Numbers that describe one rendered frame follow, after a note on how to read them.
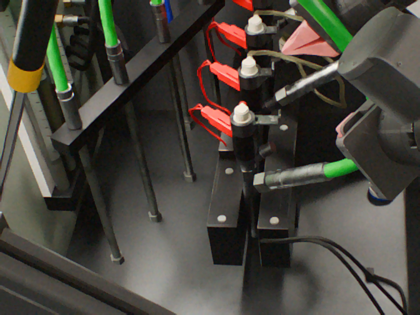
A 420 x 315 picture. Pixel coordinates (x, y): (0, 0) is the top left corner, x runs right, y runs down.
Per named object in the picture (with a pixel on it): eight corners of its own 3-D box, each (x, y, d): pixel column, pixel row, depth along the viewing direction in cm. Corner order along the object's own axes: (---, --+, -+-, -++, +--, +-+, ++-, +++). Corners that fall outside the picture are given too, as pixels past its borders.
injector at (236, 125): (281, 242, 106) (272, 125, 91) (243, 240, 107) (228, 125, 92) (283, 225, 108) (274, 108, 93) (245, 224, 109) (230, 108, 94)
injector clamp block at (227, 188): (292, 299, 109) (288, 228, 98) (218, 295, 111) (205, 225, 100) (307, 120, 132) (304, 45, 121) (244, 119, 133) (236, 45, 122)
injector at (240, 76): (285, 194, 111) (278, 77, 96) (249, 194, 112) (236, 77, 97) (287, 179, 113) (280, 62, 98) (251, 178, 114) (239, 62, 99)
